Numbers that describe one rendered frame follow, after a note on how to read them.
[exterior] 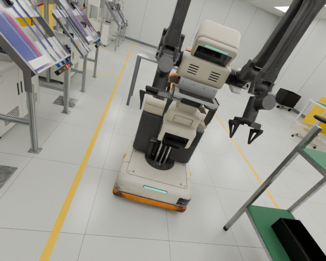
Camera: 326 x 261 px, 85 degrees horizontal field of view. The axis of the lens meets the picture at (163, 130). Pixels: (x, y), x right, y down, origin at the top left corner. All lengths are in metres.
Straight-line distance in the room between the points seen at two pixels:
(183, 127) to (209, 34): 0.54
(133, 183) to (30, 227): 0.69
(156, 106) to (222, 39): 0.67
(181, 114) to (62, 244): 1.10
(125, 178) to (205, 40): 1.05
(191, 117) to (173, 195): 0.66
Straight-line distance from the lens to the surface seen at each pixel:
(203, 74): 1.04
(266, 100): 0.81
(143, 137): 1.53
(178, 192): 1.48
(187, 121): 1.14
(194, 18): 9.68
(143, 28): 9.47
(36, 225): 1.54
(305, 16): 0.88
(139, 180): 1.42
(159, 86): 0.74
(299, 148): 1.35
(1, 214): 1.63
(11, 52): 1.65
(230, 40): 1.00
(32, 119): 1.77
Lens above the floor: 1.33
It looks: 31 degrees down
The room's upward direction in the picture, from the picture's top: 21 degrees clockwise
